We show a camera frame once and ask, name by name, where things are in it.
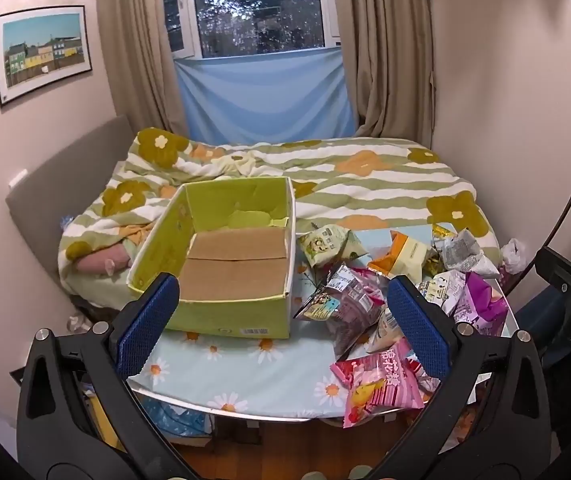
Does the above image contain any right beige curtain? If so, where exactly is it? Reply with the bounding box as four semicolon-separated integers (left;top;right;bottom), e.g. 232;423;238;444
335;0;436;148

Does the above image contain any striped floral duvet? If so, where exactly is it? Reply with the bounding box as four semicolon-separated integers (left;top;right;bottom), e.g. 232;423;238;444
58;128;502;309

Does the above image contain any window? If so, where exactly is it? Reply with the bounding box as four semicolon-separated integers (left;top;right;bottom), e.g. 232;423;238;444
164;0;341;58

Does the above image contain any green cardboard box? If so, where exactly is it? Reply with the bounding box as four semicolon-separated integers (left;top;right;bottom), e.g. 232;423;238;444
127;177;296;339

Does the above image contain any pink pillow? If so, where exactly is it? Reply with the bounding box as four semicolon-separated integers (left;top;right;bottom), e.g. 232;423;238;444
75;244;130;276

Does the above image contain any orange cream snack bag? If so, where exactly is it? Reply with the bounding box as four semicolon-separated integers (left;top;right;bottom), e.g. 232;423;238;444
367;231;432;285

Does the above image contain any blue window cloth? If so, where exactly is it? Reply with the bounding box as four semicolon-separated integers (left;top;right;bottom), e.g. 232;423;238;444
174;47;357;145

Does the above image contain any purple snack bag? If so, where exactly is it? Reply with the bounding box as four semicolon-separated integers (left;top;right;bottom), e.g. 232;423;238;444
453;273;508;337

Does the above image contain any framed houses picture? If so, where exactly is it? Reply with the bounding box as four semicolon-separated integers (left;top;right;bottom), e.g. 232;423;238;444
0;6;92;107

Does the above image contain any beige curtain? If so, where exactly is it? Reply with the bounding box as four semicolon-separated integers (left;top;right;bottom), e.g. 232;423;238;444
96;0;189;136
335;0;436;148

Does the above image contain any daisy print tablecloth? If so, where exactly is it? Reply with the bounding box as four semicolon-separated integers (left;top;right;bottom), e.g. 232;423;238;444
127;221;520;420

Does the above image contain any pink snack bag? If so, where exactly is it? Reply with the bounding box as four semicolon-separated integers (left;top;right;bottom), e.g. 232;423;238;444
330;339;423;428

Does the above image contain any blue white snack bag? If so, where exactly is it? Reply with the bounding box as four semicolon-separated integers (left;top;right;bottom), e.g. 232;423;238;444
419;270;465;315

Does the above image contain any left beige curtain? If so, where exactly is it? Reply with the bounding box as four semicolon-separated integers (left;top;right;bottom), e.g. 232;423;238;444
96;0;189;136

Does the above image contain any grey headboard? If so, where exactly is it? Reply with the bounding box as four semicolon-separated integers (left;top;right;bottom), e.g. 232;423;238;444
5;115;134;284

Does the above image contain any green cartoon snack bag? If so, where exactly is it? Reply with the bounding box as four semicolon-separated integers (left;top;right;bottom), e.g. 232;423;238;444
299;224;367;268

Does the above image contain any grey patterned snack bag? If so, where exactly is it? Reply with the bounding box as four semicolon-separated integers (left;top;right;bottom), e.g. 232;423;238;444
434;229;500;278

